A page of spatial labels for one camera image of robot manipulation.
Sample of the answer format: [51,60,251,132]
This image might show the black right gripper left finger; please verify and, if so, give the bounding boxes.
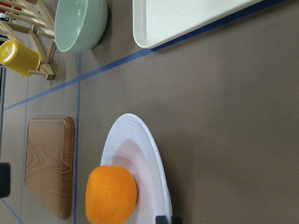
[0,163,11,198]

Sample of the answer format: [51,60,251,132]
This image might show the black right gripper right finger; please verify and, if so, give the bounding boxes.
[155,216,182,224]

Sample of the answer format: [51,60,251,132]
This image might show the orange fruit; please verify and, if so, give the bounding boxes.
[85,165,137,224]

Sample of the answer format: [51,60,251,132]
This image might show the white round plate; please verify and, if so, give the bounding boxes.
[100,113,172,224]

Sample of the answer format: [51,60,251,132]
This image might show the cream rectangular tray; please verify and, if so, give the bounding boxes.
[132,0,272,49]

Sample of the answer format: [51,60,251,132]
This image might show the wooden cutting board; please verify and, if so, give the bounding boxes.
[24,117,75,219]

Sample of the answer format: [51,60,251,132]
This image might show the yellow cup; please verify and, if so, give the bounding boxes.
[0,40,41,77]

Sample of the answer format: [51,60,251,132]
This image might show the wooden dish rack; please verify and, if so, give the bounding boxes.
[0,0,56,80]

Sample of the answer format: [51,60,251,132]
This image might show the mint green bowl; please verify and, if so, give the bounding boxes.
[54,0,108,52]

